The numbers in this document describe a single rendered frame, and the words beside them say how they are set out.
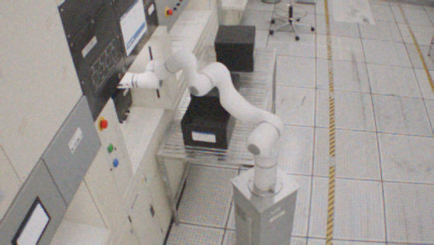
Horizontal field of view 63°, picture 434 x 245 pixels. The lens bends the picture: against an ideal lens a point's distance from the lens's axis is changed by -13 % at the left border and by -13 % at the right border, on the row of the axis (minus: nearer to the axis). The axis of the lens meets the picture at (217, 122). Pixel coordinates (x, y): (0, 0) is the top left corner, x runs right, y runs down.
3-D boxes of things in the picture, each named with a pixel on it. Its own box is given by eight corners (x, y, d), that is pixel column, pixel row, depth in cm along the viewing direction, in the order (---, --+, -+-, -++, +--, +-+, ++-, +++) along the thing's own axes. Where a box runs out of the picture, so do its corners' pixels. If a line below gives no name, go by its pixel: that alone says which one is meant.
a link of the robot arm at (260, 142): (281, 157, 205) (284, 122, 190) (263, 181, 194) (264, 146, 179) (261, 149, 211) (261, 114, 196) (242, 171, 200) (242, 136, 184)
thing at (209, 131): (183, 144, 245) (179, 123, 233) (195, 115, 265) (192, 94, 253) (227, 150, 238) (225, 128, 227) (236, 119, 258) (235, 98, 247)
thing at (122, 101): (118, 130, 237) (109, 89, 216) (90, 124, 241) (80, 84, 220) (134, 105, 255) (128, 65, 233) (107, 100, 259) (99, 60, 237)
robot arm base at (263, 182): (289, 185, 214) (291, 162, 202) (262, 202, 207) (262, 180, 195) (268, 165, 227) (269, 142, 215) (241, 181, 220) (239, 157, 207)
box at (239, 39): (253, 72, 298) (253, 43, 281) (215, 71, 302) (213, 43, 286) (256, 53, 319) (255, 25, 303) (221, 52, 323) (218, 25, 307)
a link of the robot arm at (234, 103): (263, 154, 195) (279, 134, 204) (277, 144, 185) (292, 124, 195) (190, 82, 196) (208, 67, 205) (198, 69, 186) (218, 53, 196)
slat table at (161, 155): (255, 236, 277) (256, 165, 228) (174, 226, 289) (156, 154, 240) (275, 119, 372) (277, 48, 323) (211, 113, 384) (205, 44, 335)
